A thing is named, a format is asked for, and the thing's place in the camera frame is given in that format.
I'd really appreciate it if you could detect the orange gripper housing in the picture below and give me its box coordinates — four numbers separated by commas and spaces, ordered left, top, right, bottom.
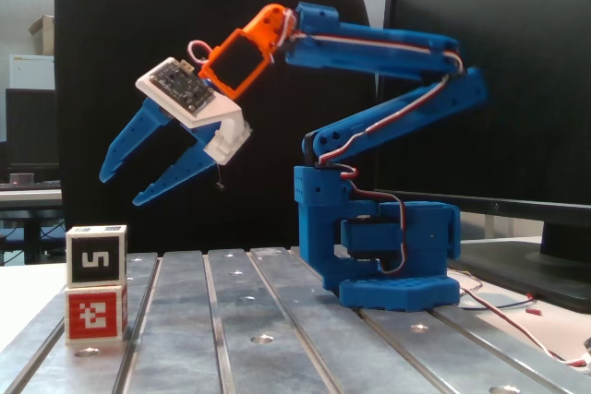
198, 3, 296, 102

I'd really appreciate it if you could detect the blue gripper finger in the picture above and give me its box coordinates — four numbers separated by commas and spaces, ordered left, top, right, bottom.
132, 138, 219, 208
99, 98, 175, 185

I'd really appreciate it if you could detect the black cube with white marker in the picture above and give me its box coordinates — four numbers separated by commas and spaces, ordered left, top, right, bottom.
65, 223, 128, 288

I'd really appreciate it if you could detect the blue robot arm with base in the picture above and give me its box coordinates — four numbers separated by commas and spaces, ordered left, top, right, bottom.
284, 1, 490, 313

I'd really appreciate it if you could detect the red cube with white marker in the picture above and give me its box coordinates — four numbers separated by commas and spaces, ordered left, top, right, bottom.
63, 283, 130, 345

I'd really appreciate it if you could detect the black office chair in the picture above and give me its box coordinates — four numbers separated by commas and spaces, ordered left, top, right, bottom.
54, 0, 378, 262

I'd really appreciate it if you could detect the dark background keyboard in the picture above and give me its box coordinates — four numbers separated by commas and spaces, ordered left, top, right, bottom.
0, 180, 63, 191

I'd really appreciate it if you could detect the white cabinet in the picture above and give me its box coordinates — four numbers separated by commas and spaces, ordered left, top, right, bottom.
8, 54, 55, 90

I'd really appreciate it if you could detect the grey background desk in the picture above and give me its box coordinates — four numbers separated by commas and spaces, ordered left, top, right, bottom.
0, 188, 66, 266

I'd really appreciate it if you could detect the brown cardboard box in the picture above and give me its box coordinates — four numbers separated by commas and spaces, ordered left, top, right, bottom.
27, 14, 55, 54

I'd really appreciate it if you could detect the black monitor with stand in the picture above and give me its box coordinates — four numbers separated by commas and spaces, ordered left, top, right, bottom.
372, 0, 591, 315

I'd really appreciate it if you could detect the pink white wire loop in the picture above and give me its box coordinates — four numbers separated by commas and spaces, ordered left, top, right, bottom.
187, 39, 218, 66

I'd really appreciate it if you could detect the red white servo cable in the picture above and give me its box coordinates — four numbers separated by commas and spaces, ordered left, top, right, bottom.
271, 8, 465, 169
318, 161, 410, 275

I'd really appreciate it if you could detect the aluminium slotted base plate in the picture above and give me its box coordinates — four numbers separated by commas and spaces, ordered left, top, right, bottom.
0, 245, 591, 394

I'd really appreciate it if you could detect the red white cable on table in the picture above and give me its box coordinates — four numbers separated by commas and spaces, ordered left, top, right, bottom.
454, 271, 591, 367

